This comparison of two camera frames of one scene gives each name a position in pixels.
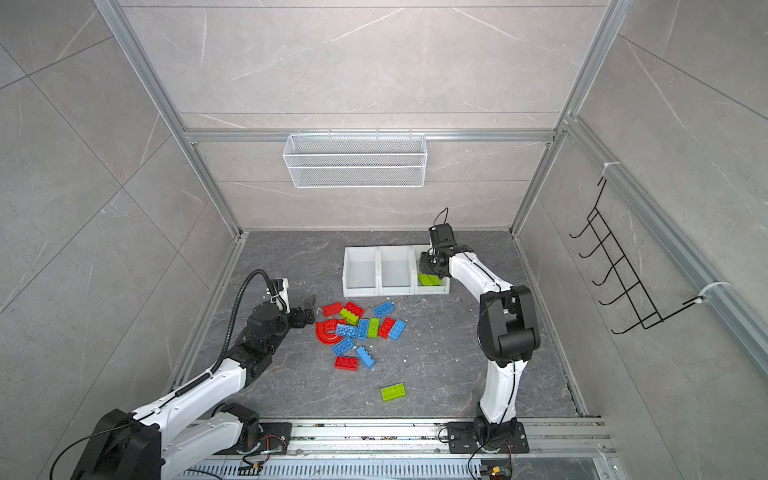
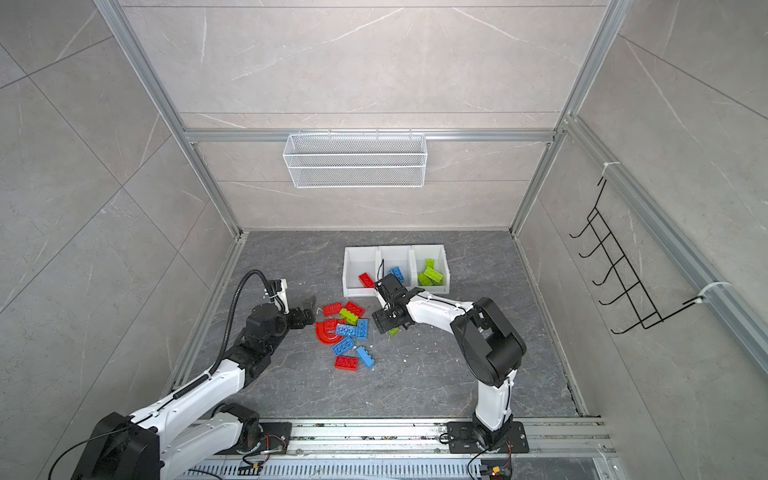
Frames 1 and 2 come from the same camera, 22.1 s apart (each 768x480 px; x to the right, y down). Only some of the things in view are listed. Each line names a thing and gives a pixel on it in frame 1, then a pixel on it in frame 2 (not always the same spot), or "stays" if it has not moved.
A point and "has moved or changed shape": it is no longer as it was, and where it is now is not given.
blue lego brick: [365, 357] stays
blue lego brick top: [384, 309] has moved or changed shape
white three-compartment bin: [386, 271] stays
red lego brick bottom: [346, 363] stays
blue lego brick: [363, 329] stays
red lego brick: [332, 309] stays
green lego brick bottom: [392, 392] has moved or changed shape
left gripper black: [300, 321] stays
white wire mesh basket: [356, 160] stays
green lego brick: [428, 280] stays
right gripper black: [425, 269] → [381, 322]
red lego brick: [386, 327] has moved or changed shape
